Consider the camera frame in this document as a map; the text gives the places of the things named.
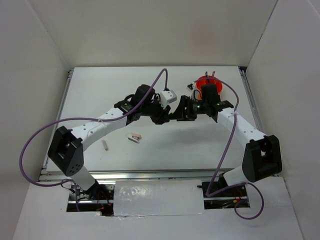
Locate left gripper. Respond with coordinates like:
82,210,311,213
140,96,171,125

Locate white foam cover panel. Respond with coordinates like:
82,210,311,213
113,179,205,217

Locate blue pen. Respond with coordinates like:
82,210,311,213
205,71,210,84

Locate aluminium table frame rail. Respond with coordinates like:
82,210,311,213
37,66,279,182

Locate purple cable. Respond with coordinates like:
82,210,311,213
19,68,170,213
192,76,265,220

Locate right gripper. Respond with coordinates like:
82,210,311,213
170,94,209,121

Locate orange round organizer container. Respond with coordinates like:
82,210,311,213
193,75,223,100

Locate beige small eraser stick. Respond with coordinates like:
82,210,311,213
102,140,109,151

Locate black yellow highlighter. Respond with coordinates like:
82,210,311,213
169,113,177,120

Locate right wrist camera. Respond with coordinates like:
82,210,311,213
186,82,202,101

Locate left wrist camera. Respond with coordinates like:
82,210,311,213
159,90,177,109

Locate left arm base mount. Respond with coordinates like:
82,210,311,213
60,182,116,217

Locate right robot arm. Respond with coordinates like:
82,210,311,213
169,83,283,196

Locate pink white mini stapler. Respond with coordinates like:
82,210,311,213
127,133,142,144

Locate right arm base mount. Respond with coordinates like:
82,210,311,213
197,181,250,210

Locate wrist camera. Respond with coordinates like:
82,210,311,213
186,82,202,101
159,90,177,109

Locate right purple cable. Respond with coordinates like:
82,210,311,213
192,76,265,220

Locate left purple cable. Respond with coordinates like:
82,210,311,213
19,68,170,213

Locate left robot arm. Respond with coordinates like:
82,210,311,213
47,84,177,200

